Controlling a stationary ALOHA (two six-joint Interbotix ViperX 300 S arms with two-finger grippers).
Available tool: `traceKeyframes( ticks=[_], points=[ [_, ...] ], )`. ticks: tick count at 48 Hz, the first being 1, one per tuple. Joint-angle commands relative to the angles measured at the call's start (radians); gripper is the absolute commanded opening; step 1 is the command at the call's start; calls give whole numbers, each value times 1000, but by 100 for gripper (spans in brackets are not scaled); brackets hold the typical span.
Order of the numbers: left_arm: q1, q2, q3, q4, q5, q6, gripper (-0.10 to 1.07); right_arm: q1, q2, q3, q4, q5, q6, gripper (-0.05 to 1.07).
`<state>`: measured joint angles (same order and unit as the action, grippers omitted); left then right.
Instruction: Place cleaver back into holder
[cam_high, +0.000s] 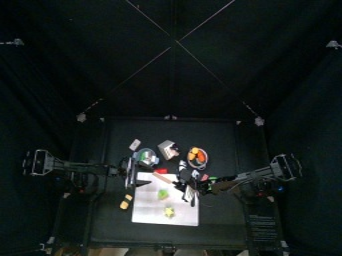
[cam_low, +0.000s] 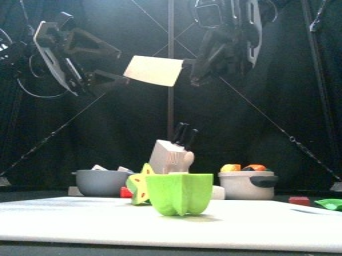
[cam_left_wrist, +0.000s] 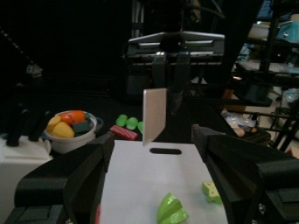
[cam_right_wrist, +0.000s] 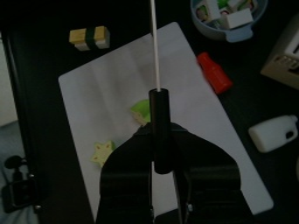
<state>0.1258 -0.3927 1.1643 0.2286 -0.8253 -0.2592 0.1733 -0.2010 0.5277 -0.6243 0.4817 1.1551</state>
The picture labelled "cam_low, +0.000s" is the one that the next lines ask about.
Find light wooden knife block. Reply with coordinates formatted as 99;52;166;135
148;138;197;175

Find grey toy pot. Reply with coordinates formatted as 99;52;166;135
71;168;134;198

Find green star fruit slice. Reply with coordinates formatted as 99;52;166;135
125;162;157;206

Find yellow toy food piece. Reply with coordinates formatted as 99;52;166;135
220;163;244;173

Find orange toy food piece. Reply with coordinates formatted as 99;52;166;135
242;163;269;173

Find small red toy block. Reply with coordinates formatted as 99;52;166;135
120;186;134;199

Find white toy block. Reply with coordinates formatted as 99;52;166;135
212;184;228;201
67;185;83;197

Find white cutting board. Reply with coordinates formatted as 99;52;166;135
0;196;342;254

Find dark red toy block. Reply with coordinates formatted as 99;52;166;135
288;196;312;207

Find green toy leaf piece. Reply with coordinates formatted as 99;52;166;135
313;198;342;212

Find thin diagonal brace cable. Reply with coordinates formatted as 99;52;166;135
0;23;198;177
129;0;342;183

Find black handled toy knife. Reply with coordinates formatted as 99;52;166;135
170;121;192;147
184;128;201;152

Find dark slanted frame pole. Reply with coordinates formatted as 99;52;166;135
299;0;342;174

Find white pot black handles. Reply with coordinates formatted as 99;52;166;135
217;170;281;201

